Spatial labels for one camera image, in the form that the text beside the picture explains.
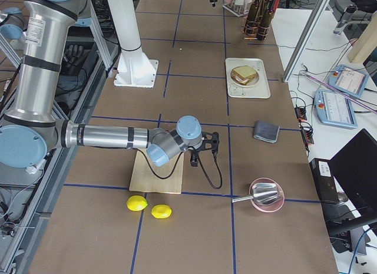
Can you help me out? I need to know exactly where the dark green wine bottle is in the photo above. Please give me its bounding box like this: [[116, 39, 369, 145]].
[[256, 0, 280, 41]]

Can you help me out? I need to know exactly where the left yellow lemon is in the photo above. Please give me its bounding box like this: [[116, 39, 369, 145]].
[[126, 195, 148, 212]]

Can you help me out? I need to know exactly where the metal scoop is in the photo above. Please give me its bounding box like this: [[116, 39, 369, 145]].
[[232, 183, 282, 206]]

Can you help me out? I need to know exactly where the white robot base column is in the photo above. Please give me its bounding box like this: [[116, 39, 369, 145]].
[[107, 0, 158, 88]]

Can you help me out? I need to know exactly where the yellow lemon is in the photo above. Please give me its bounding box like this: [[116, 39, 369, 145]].
[[151, 204, 172, 219], [126, 195, 148, 212]]

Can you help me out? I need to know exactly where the black monitor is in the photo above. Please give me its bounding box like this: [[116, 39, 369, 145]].
[[328, 128, 376, 236]]

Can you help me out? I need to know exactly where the white plate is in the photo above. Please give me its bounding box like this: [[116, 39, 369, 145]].
[[230, 70, 259, 87]]

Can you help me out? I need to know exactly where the bread slice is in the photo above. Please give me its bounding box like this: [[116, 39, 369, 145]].
[[230, 65, 259, 86]]

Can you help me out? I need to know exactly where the near blue teach pendant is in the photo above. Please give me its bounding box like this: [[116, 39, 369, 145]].
[[315, 89, 358, 129]]

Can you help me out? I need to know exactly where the far blue teach pendant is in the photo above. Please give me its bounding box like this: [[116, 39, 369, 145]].
[[328, 64, 369, 98]]

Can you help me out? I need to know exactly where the black computer box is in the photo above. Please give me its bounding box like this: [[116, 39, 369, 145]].
[[309, 158, 339, 204]]

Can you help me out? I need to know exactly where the copper wire bottle rack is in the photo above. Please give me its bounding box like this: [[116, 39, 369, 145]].
[[243, 15, 270, 41]]

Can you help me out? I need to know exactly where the pink bowl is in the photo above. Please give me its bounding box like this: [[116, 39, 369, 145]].
[[249, 178, 285, 213]]

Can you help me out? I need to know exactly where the white wire cup rack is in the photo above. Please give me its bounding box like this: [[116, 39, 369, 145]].
[[223, 0, 252, 17]]

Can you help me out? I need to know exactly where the grey folded cloth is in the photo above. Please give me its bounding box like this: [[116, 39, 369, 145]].
[[253, 120, 280, 143]]

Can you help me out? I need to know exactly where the right yellow lemon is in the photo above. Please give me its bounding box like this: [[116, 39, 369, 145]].
[[151, 204, 172, 219]]

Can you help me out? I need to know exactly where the wooden cutting board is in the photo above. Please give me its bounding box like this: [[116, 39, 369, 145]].
[[129, 148, 184, 194]]

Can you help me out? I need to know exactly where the pink stick tool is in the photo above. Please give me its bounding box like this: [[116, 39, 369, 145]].
[[302, 74, 376, 114]]

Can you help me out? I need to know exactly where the white bear tray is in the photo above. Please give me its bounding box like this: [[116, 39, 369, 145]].
[[225, 58, 270, 99]]

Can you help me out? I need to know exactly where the aluminium frame post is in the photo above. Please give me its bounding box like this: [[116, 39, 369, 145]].
[[282, 0, 330, 82]]

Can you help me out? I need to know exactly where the blue teach pendant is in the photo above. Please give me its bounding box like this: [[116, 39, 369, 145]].
[[328, 64, 369, 98], [315, 89, 358, 129]]

